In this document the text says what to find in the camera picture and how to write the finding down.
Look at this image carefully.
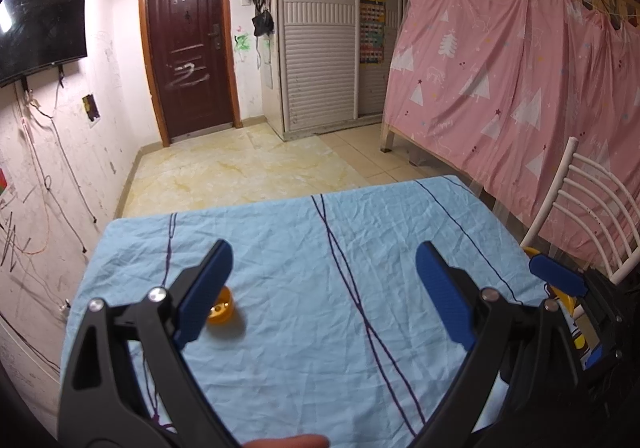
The white slatted wardrobe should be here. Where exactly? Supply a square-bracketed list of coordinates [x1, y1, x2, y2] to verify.
[272, 0, 453, 135]

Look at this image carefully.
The small black hanging bag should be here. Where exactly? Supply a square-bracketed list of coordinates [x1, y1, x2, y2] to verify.
[251, 10, 275, 38]

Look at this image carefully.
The white metal chair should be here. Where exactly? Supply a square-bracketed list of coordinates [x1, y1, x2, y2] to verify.
[519, 136, 640, 285]

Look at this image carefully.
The open wall socket box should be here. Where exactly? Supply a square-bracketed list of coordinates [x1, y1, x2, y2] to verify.
[82, 94, 102, 124]

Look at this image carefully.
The black wall television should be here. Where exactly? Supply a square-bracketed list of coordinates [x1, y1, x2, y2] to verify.
[0, 0, 89, 89]

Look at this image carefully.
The white cable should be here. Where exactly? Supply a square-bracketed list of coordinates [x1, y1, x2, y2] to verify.
[19, 87, 58, 121]

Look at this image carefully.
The light blue tablecloth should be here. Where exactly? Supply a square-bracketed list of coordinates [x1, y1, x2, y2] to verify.
[60, 174, 552, 448]

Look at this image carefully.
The person's left hand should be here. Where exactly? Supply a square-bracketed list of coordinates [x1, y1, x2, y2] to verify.
[242, 433, 331, 448]

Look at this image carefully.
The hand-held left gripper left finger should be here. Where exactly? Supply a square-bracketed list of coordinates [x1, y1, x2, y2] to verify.
[57, 238, 242, 448]

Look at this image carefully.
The yellow bottle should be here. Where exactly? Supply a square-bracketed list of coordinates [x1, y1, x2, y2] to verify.
[545, 283, 591, 372]

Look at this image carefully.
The colourful grid poster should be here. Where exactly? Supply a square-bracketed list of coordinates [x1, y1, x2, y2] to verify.
[358, 0, 386, 66]

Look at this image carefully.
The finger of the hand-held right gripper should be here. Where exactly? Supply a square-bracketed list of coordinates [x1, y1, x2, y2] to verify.
[581, 344, 623, 375]
[528, 254, 613, 301]

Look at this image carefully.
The small orange cup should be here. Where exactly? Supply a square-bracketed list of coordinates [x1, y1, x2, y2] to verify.
[207, 285, 236, 328]

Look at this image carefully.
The pink printed curtain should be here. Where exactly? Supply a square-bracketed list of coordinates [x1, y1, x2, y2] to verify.
[382, 0, 640, 275]

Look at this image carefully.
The dark brown door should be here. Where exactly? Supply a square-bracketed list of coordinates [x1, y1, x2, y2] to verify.
[138, 0, 244, 147]

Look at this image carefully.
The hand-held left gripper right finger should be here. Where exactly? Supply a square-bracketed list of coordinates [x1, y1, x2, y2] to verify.
[414, 241, 572, 448]

